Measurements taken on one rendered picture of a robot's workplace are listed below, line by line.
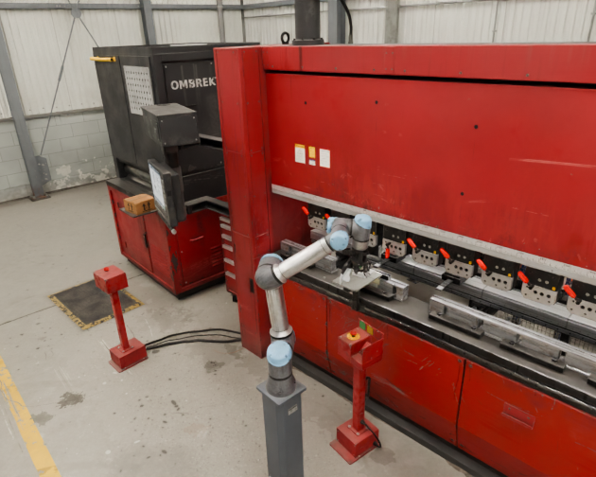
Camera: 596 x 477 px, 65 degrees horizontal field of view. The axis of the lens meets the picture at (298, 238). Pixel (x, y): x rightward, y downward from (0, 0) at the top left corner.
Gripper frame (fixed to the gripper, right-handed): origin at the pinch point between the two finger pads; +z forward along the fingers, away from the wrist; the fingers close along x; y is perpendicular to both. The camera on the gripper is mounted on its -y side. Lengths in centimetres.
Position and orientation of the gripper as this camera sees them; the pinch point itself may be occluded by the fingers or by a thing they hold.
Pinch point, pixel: (352, 280)
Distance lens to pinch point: 228.2
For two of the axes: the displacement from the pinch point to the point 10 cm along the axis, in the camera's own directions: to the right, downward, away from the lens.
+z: -0.5, 8.7, 5.0
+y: 4.5, 4.6, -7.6
